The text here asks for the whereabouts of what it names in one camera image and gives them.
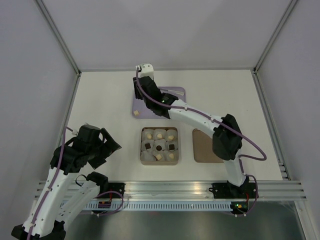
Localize dark chocolate cube top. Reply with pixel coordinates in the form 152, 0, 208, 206
145, 143, 151, 150

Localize gold tin box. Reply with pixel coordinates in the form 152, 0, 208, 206
140, 127, 179, 166

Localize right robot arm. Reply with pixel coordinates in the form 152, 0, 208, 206
133, 76, 253, 199

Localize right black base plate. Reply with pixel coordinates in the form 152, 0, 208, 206
208, 181, 258, 200

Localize gold tin lid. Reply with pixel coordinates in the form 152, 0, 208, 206
192, 129, 223, 164

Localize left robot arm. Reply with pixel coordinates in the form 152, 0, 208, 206
11, 124, 124, 240

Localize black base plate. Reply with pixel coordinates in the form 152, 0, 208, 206
208, 181, 258, 200
99, 182, 126, 199

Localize purple tray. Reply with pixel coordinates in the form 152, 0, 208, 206
131, 86, 186, 119

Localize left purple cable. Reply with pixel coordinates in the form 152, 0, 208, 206
24, 126, 81, 240

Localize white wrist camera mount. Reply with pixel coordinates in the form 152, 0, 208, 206
135, 63, 155, 80

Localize aluminium rail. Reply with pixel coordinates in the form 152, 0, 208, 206
38, 180, 307, 201

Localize white tweezers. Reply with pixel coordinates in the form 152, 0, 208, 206
160, 88, 185, 96

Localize white slotted cable duct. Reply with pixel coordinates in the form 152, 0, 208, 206
83, 201, 232, 212

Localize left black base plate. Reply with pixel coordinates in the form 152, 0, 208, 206
99, 182, 126, 199

